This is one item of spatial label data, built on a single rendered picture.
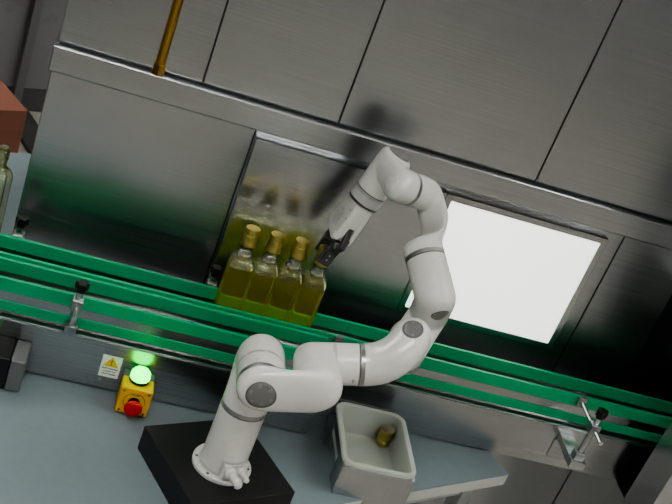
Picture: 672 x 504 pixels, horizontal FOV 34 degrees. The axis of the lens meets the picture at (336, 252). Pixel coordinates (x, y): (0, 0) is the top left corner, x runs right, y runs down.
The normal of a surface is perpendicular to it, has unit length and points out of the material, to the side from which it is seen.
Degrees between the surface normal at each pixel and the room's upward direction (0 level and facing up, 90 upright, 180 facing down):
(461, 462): 0
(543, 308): 90
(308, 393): 81
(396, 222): 90
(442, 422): 90
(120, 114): 90
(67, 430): 0
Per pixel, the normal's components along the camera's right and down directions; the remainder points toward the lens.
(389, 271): 0.08, 0.50
